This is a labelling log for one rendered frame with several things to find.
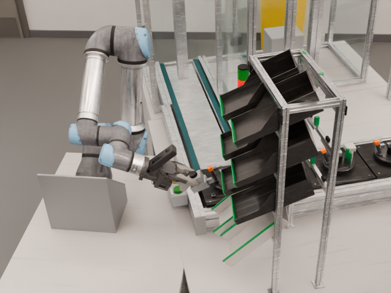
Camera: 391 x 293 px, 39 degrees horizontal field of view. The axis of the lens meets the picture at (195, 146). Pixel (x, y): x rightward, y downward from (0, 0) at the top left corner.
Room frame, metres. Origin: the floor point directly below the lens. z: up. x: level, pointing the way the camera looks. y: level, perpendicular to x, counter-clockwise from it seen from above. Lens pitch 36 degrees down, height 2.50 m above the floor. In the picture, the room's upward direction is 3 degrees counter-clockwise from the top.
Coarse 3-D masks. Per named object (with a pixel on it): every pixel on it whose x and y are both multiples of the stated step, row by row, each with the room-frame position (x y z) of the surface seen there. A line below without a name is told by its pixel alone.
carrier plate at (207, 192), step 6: (222, 168) 1.95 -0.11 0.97; (210, 174) 1.91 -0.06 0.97; (210, 186) 1.83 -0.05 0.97; (204, 192) 1.79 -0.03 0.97; (210, 192) 1.79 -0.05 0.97; (216, 192) 1.79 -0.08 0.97; (204, 198) 1.76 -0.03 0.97; (210, 198) 1.76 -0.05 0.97; (216, 198) 1.75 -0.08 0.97; (222, 198) 1.75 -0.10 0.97; (210, 204) 1.72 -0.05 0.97
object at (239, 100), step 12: (264, 60) 1.64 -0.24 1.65; (276, 60) 1.64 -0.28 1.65; (288, 60) 1.64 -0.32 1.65; (252, 72) 1.64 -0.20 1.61; (276, 72) 1.64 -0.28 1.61; (288, 72) 1.51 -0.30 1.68; (252, 84) 1.64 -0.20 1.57; (228, 96) 1.64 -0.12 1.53; (240, 96) 1.62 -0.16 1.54; (252, 96) 1.58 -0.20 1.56; (228, 108) 1.57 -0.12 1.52; (240, 108) 1.51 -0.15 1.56; (252, 108) 1.51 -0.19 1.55
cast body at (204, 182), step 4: (192, 172) 1.58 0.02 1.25; (196, 172) 1.58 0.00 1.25; (200, 172) 1.58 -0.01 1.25; (192, 176) 1.56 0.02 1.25; (196, 176) 1.56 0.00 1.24; (200, 176) 1.56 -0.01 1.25; (204, 176) 1.59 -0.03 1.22; (200, 180) 1.55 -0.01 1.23; (204, 180) 1.56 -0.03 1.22; (208, 180) 1.57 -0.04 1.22; (212, 180) 1.57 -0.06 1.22; (200, 184) 1.55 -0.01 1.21; (204, 184) 1.55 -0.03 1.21; (208, 184) 1.56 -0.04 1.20; (192, 188) 1.55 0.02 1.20; (196, 188) 1.55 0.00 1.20; (200, 188) 1.55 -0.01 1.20; (204, 188) 1.55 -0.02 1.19
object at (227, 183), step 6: (228, 168) 1.64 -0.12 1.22; (222, 174) 1.62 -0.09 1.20; (228, 174) 1.62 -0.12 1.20; (222, 180) 1.58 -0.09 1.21; (228, 180) 1.59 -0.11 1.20; (222, 186) 1.54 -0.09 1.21; (228, 186) 1.56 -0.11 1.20; (234, 186) 1.54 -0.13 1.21; (246, 186) 1.51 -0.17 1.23; (228, 192) 1.51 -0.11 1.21; (234, 192) 1.51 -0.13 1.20
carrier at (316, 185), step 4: (304, 164) 1.95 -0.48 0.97; (308, 168) 1.92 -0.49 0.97; (308, 172) 1.89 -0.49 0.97; (312, 172) 1.89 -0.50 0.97; (312, 176) 1.86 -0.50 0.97; (312, 180) 1.84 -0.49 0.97; (316, 180) 1.84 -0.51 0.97; (312, 184) 1.81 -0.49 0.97; (316, 184) 1.81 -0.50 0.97; (316, 188) 1.79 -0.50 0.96
